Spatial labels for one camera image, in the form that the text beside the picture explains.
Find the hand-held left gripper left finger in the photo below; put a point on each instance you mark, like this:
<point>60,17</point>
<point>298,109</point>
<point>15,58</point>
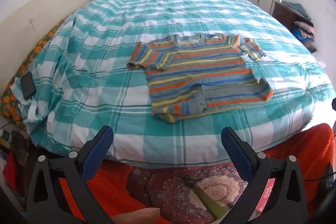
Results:
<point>95,153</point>

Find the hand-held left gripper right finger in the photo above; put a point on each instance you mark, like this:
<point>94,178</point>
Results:
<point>236,151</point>

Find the striped knit sweater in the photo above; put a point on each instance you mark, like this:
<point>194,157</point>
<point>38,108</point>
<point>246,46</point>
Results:
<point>199,74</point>

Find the pile of colourful clothes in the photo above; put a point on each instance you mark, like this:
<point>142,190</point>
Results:
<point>304,31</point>

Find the grey folded clothes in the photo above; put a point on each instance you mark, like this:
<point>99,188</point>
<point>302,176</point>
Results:
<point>298,9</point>

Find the person's left hand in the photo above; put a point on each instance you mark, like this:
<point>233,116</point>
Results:
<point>137,215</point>

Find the green rolled mat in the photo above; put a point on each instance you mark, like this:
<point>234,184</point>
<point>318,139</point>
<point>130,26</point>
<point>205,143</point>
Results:
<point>210,204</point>

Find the patterned floor rug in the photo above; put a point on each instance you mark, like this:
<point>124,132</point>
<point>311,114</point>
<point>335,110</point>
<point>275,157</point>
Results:
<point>173,187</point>

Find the orange fuzzy blanket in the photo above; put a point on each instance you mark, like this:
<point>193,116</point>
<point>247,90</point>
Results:
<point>309,150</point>

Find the red cloth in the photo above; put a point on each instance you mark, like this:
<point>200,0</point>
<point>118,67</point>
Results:
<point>10,170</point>

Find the teal plaid bed cover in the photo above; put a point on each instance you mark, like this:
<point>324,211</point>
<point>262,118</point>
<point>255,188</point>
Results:
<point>105,61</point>

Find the black phone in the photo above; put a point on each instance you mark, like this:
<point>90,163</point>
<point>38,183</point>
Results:
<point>27,85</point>

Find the dark wooden cabinet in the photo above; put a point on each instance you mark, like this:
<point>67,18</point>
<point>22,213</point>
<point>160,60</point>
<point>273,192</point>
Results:
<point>282,14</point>

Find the cream padded headboard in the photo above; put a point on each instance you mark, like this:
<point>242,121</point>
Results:
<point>39,8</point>

